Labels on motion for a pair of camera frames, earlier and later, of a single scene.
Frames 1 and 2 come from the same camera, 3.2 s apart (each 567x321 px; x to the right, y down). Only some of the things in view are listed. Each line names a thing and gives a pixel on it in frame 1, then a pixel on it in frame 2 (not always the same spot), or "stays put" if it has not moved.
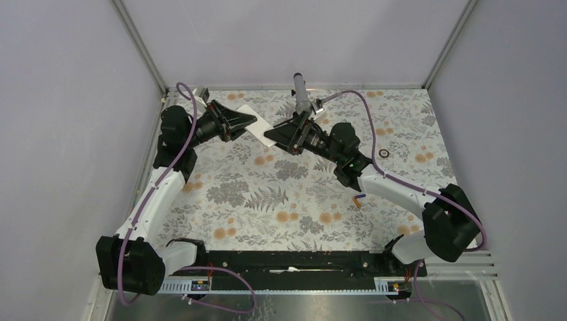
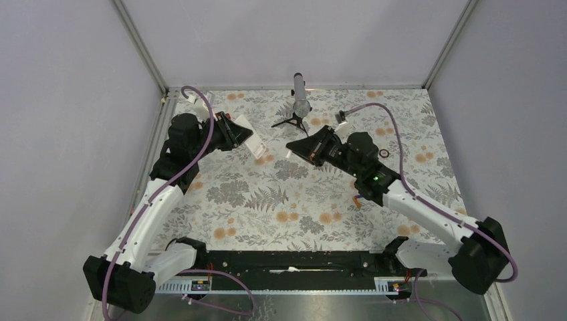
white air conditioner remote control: (257, 127) -> (255, 144)
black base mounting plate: (307, 264) stays put
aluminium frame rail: (142, 45) stays put
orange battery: (357, 203) stays put
